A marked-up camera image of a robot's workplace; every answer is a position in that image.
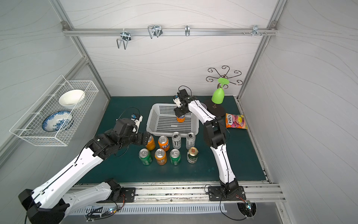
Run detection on green Sprite can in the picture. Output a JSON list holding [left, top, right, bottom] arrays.
[[170, 149, 181, 166], [139, 148, 153, 166]]

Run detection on black scroll wall hook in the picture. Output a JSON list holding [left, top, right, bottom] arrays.
[[206, 65, 243, 90]]

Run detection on white wire wall basket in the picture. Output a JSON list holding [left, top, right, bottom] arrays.
[[9, 76, 99, 147]]

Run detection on orange Fanta can back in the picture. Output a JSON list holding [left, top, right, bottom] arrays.
[[177, 115, 186, 123]]

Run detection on double metal hook left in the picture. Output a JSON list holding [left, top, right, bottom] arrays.
[[116, 31, 131, 49]]

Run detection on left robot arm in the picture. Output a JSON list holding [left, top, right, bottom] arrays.
[[18, 131, 150, 224]]

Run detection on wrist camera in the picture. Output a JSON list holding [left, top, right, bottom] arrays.
[[173, 89, 190, 107], [113, 113, 143, 135]]

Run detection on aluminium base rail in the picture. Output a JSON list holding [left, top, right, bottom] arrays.
[[75, 181, 286, 206]]

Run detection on white Monster can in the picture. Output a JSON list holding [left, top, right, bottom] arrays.
[[172, 132, 181, 149], [186, 133, 196, 150]]

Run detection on green lamp with dark base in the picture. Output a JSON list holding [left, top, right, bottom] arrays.
[[204, 77, 229, 117]]

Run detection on orange soda can back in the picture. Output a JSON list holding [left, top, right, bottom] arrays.
[[155, 148, 167, 166]]

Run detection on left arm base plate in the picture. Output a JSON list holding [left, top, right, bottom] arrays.
[[97, 187, 136, 203]]

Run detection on orange fanta can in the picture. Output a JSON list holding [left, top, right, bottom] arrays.
[[158, 136, 170, 152], [177, 115, 186, 123]]

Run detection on Fox's candy bag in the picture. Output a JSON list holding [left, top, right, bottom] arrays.
[[225, 113, 248, 129]]

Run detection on orange soda can yellow band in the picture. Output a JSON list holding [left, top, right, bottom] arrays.
[[146, 135, 156, 151]]

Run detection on white bowl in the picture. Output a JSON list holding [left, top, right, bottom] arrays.
[[58, 90, 86, 110]]

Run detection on metal rail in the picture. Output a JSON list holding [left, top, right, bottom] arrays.
[[63, 27, 278, 37]]

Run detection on white perforated plastic basket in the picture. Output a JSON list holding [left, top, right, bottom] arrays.
[[146, 103, 199, 138]]

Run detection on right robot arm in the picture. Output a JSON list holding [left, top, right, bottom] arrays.
[[173, 95, 239, 197]]

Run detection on metal hook middle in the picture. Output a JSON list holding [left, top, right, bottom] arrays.
[[147, 25, 163, 39]]

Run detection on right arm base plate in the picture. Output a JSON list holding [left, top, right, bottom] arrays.
[[204, 185, 247, 202]]

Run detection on green gold-top can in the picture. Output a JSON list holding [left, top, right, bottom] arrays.
[[187, 147, 199, 164]]

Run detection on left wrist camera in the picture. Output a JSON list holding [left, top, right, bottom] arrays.
[[113, 113, 143, 135]]

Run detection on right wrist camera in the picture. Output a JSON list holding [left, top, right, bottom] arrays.
[[173, 89, 190, 107]]

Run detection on orange Fanta can front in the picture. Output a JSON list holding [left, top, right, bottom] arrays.
[[158, 136, 170, 152]]

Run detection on blue patterned plate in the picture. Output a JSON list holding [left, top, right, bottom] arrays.
[[42, 110, 73, 132]]

